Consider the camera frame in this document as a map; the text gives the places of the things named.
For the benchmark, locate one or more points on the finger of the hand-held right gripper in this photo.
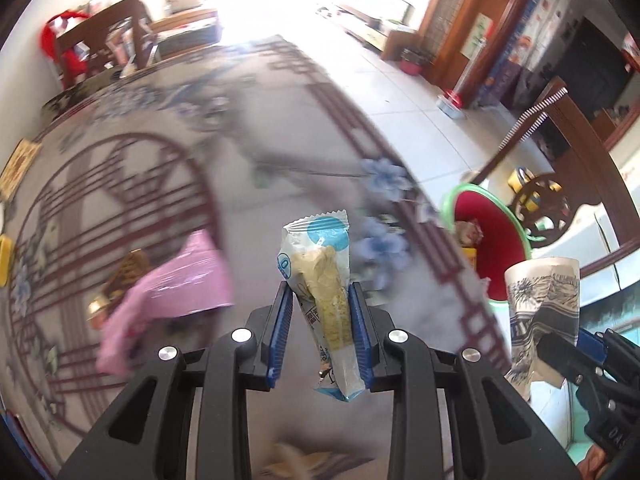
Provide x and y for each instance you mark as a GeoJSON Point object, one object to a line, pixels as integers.
{"type": "Point", "coordinates": [595, 345]}
{"type": "Point", "coordinates": [565, 360]}

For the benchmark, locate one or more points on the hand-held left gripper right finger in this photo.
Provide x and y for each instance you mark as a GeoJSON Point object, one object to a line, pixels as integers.
{"type": "Point", "coordinates": [361, 337]}

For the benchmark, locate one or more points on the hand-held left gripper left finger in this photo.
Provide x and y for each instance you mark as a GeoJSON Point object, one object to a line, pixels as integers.
{"type": "Point", "coordinates": [280, 332]}

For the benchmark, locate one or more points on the patterned tablecloth corner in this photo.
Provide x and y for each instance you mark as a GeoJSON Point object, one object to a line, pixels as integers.
{"type": "Point", "coordinates": [542, 300]}

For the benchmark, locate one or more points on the light blue snack packet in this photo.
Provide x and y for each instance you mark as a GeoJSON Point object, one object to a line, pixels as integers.
{"type": "Point", "coordinates": [322, 280]}

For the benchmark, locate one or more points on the yellow cardboard snack box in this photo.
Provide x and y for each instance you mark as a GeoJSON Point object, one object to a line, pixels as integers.
{"type": "Point", "coordinates": [469, 256]}

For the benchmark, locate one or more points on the red basin with green rim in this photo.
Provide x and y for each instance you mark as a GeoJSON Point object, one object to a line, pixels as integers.
{"type": "Point", "coordinates": [495, 240]}

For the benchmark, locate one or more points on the pink plastic bag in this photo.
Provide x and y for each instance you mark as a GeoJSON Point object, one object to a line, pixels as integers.
{"type": "Point", "coordinates": [170, 285]}

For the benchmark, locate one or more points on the white crumpled cloth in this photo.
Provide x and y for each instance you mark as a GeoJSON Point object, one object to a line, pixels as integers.
{"type": "Point", "coordinates": [305, 462]}

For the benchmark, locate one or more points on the printed wrapper in basin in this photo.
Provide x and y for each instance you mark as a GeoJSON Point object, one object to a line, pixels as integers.
{"type": "Point", "coordinates": [469, 232]}

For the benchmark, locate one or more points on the patterned tablecloth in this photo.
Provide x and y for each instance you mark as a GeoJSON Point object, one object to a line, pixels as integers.
{"type": "Point", "coordinates": [280, 170]}

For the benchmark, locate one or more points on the brown and yellow wrapper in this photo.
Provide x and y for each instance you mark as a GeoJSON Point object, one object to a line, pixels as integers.
{"type": "Point", "coordinates": [125, 275]}

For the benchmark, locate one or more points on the yellow toy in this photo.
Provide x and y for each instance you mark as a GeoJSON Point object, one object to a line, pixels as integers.
{"type": "Point", "coordinates": [525, 187]}

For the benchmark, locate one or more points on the carved wooden chair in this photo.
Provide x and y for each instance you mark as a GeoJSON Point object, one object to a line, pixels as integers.
{"type": "Point", "coordinates": [585, 160]}

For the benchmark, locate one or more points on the small yellow box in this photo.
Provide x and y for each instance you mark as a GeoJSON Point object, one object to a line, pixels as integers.
{"type": "Point", "coordinates": [5, 260]}

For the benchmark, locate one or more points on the low white cabinet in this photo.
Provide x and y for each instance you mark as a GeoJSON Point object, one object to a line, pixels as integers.
{"type": "Point", "coordinates": [370, 20]}

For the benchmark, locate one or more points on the cardboard boxes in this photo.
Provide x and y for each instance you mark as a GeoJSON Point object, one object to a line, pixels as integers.
{"type": "Point", "coordinates": [182, 10]}

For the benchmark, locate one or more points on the dark wooden chair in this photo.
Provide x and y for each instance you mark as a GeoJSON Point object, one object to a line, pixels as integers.
{"type": "Point", "coordinates": [115, 25]}

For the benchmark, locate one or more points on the red bag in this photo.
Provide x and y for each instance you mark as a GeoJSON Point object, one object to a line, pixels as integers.
{"type": "Point", "coordinates": [62, 45]}

